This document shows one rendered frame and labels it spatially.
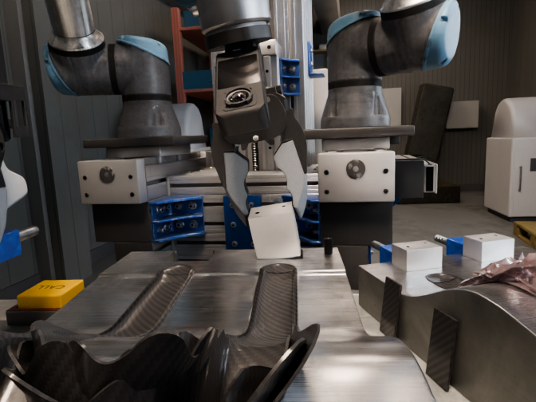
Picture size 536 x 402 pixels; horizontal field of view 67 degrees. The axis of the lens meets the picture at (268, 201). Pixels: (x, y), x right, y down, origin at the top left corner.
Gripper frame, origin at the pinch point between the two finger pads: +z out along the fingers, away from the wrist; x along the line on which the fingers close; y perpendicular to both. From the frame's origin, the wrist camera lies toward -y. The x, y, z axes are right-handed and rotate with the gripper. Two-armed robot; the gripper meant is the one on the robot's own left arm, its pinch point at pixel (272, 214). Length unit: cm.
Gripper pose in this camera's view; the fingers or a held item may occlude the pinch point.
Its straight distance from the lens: 46.9
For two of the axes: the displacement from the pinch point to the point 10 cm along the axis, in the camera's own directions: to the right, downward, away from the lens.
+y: 0.5, -2.9, 9.5
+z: 1.9, 9.4, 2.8
